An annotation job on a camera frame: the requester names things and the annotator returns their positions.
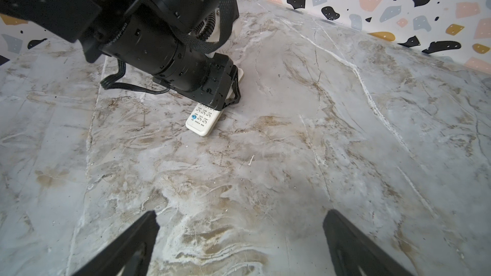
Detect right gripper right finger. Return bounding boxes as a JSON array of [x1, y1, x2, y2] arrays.
[[323, 209, 411, 275]]

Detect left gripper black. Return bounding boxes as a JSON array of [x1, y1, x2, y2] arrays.
[[153, 52, 241, 111]]

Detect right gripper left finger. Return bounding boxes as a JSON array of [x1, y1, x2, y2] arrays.
[[75, 211, 160, 276]]

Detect white remote control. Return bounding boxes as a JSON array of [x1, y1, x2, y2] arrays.
[[185, 66, 245, 137]]

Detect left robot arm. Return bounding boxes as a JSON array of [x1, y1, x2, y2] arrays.
[[1, 0, 241, 111]]

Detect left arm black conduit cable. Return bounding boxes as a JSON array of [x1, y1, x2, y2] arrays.
[[191, 9, 219, 43]]

